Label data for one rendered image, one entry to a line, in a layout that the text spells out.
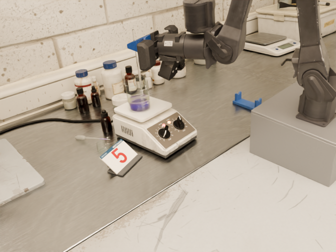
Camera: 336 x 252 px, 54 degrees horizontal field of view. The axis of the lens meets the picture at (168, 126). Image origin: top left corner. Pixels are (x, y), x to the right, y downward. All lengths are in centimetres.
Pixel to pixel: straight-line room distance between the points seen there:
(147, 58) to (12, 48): 59
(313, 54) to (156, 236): 45
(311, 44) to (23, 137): 82
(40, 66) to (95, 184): 58
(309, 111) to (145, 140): 39
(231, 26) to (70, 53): 72
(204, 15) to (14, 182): 57
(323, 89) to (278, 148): 17
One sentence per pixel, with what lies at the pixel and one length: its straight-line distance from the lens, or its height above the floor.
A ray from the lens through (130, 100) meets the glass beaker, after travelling 86.
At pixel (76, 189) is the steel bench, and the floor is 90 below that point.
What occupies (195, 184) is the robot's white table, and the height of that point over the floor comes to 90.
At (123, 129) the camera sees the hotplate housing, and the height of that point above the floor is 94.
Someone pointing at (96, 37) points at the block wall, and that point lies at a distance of 132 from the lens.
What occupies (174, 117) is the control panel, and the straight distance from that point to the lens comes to 88.
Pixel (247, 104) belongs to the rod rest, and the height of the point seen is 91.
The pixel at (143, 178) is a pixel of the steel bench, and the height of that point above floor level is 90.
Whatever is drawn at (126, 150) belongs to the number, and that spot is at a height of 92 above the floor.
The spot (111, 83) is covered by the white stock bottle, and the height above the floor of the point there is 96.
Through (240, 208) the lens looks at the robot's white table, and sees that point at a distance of 68.
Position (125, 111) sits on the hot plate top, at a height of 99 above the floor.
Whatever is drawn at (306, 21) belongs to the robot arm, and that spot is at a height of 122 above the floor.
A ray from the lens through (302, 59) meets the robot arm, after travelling 70.
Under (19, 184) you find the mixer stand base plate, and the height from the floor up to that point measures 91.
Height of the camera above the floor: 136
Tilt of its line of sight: 28 degrees down
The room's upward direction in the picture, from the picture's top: 6 degrees counter-clockwise
